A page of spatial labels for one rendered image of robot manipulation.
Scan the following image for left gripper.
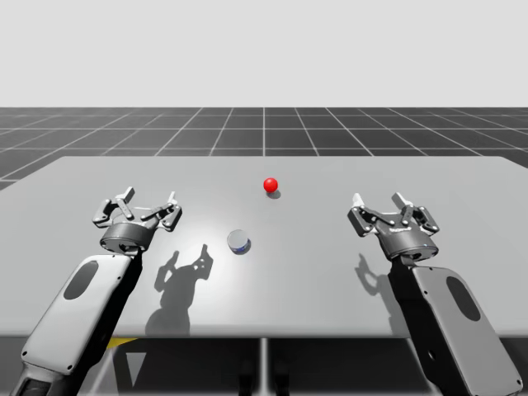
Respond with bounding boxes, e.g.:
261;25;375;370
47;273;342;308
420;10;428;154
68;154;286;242
91;186;183;256

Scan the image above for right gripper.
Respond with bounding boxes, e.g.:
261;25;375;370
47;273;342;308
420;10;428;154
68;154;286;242
346;191;441;262

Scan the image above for blue can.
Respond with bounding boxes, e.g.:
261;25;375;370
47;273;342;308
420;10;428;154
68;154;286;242
226;229;252;256

